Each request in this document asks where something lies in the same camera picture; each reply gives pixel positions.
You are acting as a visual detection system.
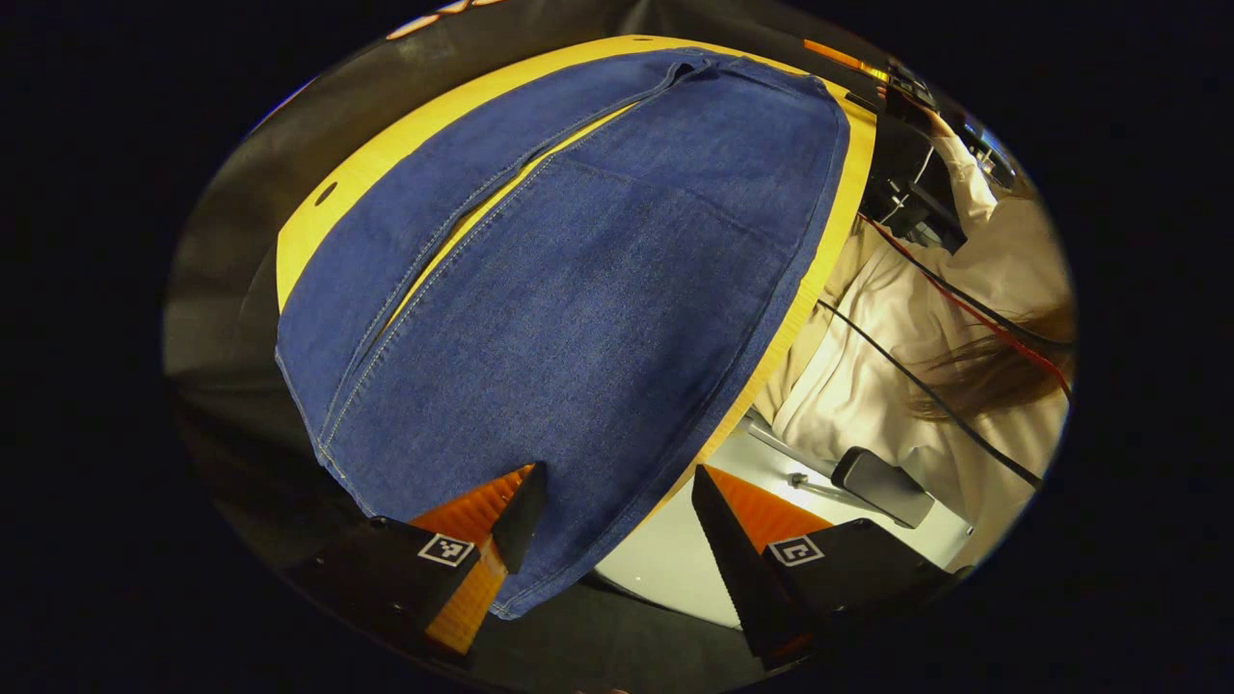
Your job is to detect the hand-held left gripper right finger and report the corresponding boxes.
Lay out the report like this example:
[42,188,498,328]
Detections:
[691,465,970,668]

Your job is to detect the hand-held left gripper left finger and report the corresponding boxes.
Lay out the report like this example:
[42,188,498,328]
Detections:
[289,463,549,666]

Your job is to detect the blue denim jeans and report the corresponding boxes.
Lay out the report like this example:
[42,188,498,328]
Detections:
[275,48,851,620]

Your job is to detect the metal chair lever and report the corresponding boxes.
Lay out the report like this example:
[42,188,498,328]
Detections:
[786,470,873,504]

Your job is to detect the grey chair armrest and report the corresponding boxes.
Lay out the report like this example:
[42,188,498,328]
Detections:
[831,446,936,529]

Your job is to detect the person's beige top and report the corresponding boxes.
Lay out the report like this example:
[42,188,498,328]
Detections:
[752,193,1076,570]

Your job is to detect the person's long brown hair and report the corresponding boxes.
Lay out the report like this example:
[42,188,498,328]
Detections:
[906,299,1076,425]

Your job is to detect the red cable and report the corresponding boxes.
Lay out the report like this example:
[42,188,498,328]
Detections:
[858,214,1073,396]

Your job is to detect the black cable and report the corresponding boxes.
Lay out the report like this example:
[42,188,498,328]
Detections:
[818,299,1044,488]

